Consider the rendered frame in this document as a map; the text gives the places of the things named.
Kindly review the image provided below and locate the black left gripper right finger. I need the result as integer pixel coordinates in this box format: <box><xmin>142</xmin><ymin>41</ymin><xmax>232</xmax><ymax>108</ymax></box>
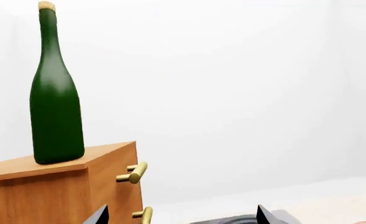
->
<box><xmin>256</xmin><ymin>203</ymin><xmax>285</xmax><ymax>224</ymax></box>

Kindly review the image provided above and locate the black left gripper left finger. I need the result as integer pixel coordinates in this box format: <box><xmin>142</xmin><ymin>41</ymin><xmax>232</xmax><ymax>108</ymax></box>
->
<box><xmin>81</xmin><ymin>204</ymin><xmax>109</xmax><ymax>224</ymax></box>

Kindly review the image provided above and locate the green wine bottle with cork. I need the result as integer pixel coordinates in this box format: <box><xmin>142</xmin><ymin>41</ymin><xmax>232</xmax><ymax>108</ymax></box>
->
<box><xmin>29</xmin><ymin>1</ymin><xmax>86</xmax><ymax>166</ymax></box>

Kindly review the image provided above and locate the wooden cabinet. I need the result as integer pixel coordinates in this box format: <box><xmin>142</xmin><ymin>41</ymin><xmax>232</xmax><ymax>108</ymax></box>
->
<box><xmin>0</xmin><ymin>140</ymin><xmax>144</xmax><ymax>224</ymax></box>

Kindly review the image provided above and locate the grey square base plate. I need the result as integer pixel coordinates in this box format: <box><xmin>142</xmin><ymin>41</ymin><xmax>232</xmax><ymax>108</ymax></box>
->
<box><xmin>188</xmin><ymin>209</ymin><xmax>303</xmax><ymax>224</ymax></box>

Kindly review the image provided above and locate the brass cabinet handle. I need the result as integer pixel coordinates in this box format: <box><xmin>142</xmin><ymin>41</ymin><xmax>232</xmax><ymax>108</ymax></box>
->
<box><xmin>116</xmin><ymin>161</ymin><xmax>149</xmax><ymax>185</ymax></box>
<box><xmin>132</xmin><ymin>206</ymin><xmax>154</xmax><ymax>224</ymax></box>

